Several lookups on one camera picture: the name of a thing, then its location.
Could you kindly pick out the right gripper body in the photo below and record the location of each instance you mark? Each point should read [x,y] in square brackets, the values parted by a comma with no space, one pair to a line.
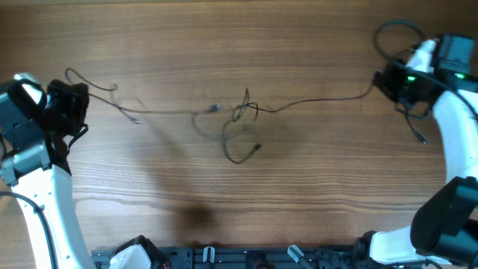
[388,81]

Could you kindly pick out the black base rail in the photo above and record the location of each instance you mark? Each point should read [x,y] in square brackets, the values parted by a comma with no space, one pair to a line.
[242,258]

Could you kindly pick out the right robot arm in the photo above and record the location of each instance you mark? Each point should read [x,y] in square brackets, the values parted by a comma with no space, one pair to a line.
[442,230]

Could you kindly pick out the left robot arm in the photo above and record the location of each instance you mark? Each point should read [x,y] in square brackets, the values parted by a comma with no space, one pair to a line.
[38,128]

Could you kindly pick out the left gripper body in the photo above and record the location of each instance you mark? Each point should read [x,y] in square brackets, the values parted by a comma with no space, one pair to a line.
[69,108]

